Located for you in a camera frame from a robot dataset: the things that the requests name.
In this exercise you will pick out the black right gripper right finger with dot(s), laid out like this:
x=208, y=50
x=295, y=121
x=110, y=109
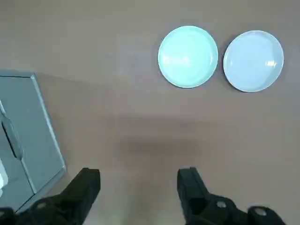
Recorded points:
x=194, y=206

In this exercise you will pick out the pale gray plate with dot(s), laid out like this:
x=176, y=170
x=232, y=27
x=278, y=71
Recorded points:
x=253, y=61

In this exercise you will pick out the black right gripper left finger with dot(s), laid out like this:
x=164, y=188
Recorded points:
x=77, y=194

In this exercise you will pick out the mint green plate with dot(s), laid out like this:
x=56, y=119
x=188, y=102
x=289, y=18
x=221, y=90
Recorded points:
x=187, y=57

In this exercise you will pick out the gray steel cabinet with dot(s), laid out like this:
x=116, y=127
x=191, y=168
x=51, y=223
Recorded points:
x=16, y=192

